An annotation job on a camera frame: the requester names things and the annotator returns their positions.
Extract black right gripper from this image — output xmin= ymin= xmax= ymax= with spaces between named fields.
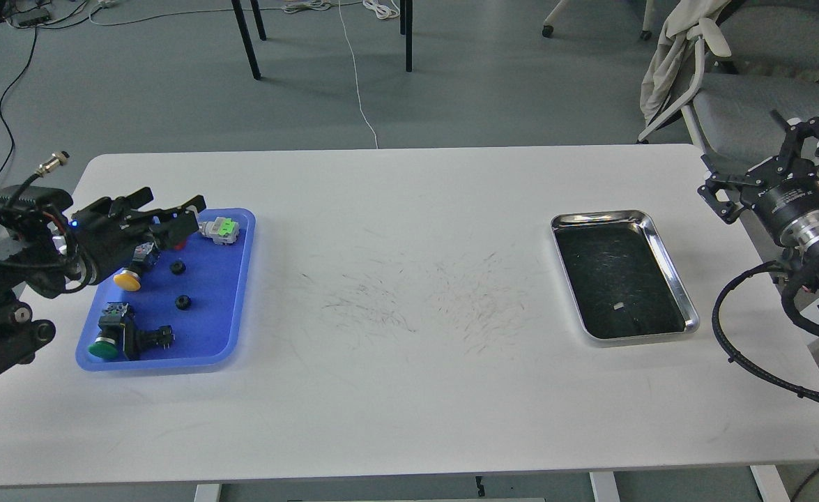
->
xmin=697 ymin=110 xmax=819 ymax=248

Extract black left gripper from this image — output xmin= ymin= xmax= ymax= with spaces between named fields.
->
xmin=70 ymin=185 xmax=206 ymax=282

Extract small black gear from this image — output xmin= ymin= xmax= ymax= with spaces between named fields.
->
xmin=168 ymin=259 xmax=187 ymax=275
xmin=174 ymin=295 xmax=192 ymax=310

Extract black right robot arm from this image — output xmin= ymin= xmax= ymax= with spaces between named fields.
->
xmin=697 ymin=110 xmax=819 ymax=403

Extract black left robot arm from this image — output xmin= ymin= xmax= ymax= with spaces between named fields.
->
xmin=0 ymin=151 xmax=206 ymax=374

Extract grey green connector part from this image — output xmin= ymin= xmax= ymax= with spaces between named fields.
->
xmin=198 ymin=217 xmax=240 ymax=245

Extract blue plastic tray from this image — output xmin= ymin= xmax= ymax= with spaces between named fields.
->
xmin=75 ymin=208 xmax=256 ymax=372

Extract grey office chair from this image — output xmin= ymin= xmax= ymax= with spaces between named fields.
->
xmin=636 ymin=1 xmax=819 ymax=163

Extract beige jacket on chair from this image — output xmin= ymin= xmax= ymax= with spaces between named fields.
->
xmin=639 ymin=1 xmax=729 ymax=124

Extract silver metal tray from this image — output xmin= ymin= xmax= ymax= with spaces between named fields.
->
xmin=551 ymin=209 xmax=701 ymax=346

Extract black table legs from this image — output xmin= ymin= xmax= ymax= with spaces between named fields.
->
xmin=231 ymin=0 xmax=413 ymax=79

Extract yellow push button switch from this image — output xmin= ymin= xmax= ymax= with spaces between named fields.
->
xmin=112 ymin=242 xmax=160 ymax=291

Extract small black switch part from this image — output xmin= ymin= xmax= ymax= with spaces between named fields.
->
xmin=136 ymin=325 xmax=176 ymax=351

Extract green push button switch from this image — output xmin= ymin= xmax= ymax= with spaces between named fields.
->
xmin=87 ymin=302 xmax=137 ymax=361

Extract black cable on floor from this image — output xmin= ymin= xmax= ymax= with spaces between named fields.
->
xmin=0 ymin=0 xmax=96 ymax=252

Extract white cable on floor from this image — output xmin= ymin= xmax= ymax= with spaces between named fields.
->
xmin=89 ymin=0 xmax=401 ymax=149

